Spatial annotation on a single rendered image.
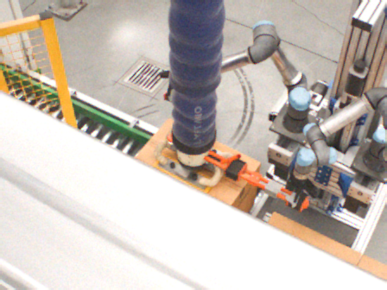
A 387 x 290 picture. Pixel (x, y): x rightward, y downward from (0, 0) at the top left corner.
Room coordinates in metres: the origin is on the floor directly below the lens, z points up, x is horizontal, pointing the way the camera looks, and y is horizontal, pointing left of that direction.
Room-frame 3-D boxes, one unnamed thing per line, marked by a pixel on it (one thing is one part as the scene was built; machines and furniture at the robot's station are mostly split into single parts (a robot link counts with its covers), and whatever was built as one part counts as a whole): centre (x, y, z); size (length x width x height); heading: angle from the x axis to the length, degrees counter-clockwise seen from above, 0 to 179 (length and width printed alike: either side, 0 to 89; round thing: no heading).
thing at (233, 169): (1.72, -0.01, 1.08); 0.10 x 0.08 x 0.06; 154
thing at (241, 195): (1.82, 0.22, 0.75); 0.60 x 0.40 x 0.40; 65
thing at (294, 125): (2.10, -0.31, 1.09); 0.15 x 0.15 x 0.10
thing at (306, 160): (1.58, -0.31, 1.38); 0.09 x 0.08 x 0.11; 112
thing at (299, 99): (2.11, -0.31, 1.20); 0.13 x 0.12 x 0.14; 5
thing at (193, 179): (1.74, 0.26, 0.98); 0.34 x 0.10 x 0.05; 64
